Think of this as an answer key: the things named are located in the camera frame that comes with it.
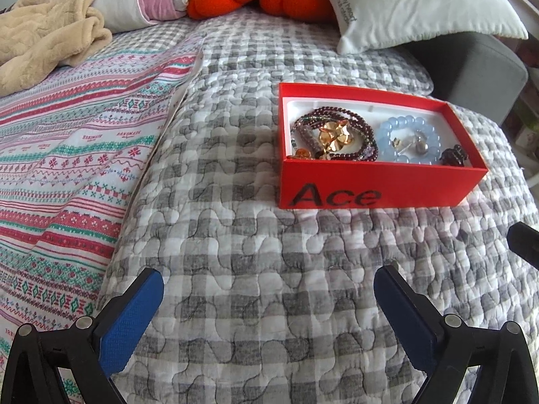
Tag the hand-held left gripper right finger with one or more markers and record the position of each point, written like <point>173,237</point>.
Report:
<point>404,311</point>

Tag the grey white checkered quilt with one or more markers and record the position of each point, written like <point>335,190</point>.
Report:
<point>252,261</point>

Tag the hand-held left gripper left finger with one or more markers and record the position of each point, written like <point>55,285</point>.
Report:
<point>126,332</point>

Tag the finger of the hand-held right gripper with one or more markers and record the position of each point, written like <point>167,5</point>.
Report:
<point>526,242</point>

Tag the dark bead cluster ornament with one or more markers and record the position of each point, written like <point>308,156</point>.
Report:
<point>454,155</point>

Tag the red green patterned blanket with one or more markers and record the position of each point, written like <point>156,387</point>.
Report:
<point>63,155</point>

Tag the white deer print cushion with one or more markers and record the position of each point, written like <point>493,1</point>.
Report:
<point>421,8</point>

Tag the small orange pendant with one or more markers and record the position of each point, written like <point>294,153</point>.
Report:
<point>302,154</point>

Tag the beige fleece blanket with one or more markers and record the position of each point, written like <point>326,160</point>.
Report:
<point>42,42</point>

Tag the silver stud earrings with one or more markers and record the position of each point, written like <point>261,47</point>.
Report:
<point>421,146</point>

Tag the red cardboard box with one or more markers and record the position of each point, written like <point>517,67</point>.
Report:
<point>421,185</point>

